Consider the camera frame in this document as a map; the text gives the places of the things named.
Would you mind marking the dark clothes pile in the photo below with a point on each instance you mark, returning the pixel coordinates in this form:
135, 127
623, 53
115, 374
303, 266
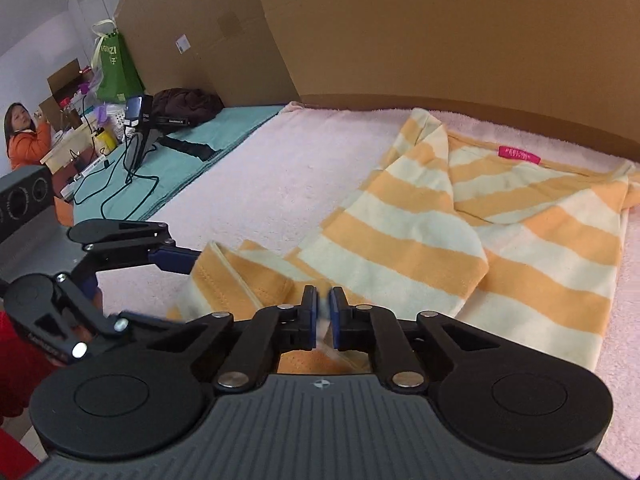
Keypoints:
185, 102

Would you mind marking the person's left forearm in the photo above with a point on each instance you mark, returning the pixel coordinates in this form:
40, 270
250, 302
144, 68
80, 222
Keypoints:
25, 382

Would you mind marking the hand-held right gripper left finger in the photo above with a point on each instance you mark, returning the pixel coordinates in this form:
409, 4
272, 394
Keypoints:
312, 312

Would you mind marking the small open cardboard box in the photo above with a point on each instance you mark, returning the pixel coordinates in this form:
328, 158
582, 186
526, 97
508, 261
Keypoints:
62, 80

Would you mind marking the white shipping label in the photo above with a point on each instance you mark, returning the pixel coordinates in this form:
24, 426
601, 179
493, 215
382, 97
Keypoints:
183, 43

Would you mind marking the pink towel blanket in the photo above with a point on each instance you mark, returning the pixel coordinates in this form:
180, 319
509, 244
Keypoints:
280, 175

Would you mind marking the white perforated basket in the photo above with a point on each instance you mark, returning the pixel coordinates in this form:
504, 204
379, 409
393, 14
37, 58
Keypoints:
116, 120

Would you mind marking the white power strip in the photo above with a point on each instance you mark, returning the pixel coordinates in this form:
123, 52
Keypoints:
92, 169

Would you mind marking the teal blanket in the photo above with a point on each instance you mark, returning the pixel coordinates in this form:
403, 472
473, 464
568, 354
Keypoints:
230, 127

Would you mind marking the orange white striped shirt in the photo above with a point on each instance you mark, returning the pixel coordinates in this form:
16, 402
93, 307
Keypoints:
400, 245

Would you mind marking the green shopping bag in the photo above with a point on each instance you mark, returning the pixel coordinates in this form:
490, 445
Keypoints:
117, 75

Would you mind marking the yellow cup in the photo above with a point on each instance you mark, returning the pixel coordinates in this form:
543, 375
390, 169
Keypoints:
106, 142

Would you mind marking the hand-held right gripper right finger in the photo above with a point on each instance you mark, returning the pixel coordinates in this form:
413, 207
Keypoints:
336, 312

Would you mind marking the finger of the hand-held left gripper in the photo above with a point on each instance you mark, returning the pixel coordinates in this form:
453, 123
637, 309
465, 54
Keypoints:
175, 259
87, 302

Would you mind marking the large cardboard box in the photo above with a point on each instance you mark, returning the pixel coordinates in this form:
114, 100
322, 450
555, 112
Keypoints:
450, 35

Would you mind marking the black flat device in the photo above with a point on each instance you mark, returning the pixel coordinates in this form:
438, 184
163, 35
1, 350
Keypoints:
172, 121

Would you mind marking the person's red clothing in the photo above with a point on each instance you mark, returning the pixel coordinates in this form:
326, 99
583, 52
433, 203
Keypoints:
12, 447

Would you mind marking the black blue handheld device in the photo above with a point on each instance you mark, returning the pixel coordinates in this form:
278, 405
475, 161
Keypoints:
137, 115

